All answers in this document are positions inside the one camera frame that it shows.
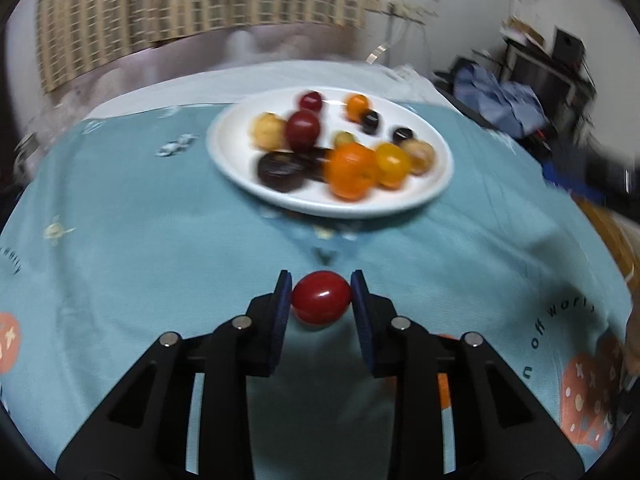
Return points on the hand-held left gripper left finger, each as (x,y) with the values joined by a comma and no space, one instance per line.
(280,320)

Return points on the red cherry tomato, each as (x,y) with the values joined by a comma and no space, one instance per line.
(320,297)
(311,101)

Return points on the black speaker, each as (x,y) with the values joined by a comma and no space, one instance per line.
(569,47)

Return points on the yellow-orange cherry tomato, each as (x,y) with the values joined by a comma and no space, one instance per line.
(394,166)

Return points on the yellow pear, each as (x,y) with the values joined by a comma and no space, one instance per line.
(266,131)

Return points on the orange mandarin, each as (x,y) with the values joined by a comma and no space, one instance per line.
(352,171)

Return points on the small orange tomato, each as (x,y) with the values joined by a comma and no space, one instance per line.
(357,106)

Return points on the black monitor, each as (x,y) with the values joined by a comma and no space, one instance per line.
(542,85)

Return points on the dark purple cherry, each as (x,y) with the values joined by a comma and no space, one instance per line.
(371,121)
(403,135)

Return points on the white power strip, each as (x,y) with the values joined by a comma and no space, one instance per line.
(397,11)

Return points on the small yellow fruit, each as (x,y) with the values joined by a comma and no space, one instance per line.
(345,138)

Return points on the dark red plum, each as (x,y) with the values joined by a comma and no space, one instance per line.
(302,131)

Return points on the cardboard box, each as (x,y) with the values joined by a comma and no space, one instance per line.
(522,30)

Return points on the blue clothes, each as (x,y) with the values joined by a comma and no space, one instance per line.
(505,102)

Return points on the dark red passion fruit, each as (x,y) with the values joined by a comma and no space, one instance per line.
(281,172)

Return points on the white round plate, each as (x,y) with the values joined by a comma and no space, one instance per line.
(320,195)

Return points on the white bed sheet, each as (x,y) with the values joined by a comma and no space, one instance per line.
(200,87)

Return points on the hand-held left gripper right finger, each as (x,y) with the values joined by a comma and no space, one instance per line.
(362,320)

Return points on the beige checked curtain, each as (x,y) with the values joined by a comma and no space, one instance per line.
(200,10)

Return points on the teal printed cloth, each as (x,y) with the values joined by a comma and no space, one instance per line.
(125,240)

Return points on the beige longan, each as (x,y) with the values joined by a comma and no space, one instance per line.
(420,156)

